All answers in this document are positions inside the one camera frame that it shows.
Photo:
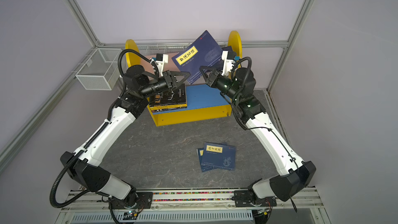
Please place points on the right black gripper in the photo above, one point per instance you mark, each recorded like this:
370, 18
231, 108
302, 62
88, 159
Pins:
216, 80

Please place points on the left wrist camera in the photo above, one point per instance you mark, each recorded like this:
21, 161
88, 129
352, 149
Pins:
161, 60

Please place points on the white mesh box basket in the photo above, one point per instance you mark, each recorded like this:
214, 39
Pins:
100, 70

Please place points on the white vented cable duct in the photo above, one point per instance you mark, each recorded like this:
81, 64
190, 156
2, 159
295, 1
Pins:
162, 217

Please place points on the yellow bookshelf pink blue shelves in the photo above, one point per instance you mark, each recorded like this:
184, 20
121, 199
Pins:
203, 101

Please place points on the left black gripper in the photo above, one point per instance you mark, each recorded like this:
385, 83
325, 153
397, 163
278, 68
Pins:
168, 75

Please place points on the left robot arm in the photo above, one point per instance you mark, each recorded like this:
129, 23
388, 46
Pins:
83, 165

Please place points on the white wire rack basket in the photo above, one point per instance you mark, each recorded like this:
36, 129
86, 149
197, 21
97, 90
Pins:
161, 48

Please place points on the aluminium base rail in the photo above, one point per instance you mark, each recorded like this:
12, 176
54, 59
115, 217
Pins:
195, 200

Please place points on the navy book large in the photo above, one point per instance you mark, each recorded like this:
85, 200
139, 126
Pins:
191, 80

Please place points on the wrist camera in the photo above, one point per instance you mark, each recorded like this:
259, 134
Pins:
161, 60
229, 59

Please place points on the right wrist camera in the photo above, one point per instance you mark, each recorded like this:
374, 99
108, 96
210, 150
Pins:
229, 59

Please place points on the black yellow title book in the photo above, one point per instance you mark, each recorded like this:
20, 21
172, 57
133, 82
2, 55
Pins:
176, 96

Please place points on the black wolf eye book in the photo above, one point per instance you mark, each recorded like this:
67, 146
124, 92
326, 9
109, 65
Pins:
169, 110

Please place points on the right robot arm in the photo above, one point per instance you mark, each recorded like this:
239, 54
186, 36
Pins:
294, 173

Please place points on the yellow cartoon boy book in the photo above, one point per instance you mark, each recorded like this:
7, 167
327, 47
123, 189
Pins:
168, 107

